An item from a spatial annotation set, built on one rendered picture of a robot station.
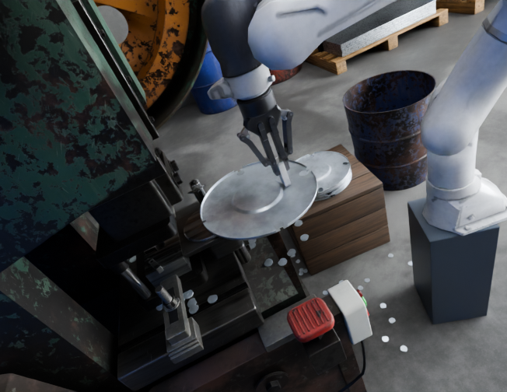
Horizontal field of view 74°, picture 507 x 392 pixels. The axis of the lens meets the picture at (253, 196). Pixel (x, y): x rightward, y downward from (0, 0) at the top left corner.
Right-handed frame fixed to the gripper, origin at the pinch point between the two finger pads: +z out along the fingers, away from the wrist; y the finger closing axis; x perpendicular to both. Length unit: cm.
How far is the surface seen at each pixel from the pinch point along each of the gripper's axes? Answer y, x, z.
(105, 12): -39, 331, -35
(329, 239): 16, 32, 64
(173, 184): -22.5, -4.4, -12.2
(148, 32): -13, 37, -34
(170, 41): -8.8, 33.2, -30.1
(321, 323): -9.8, -34.6, 5.9
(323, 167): 28, 50, 41
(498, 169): 110, 38, 82
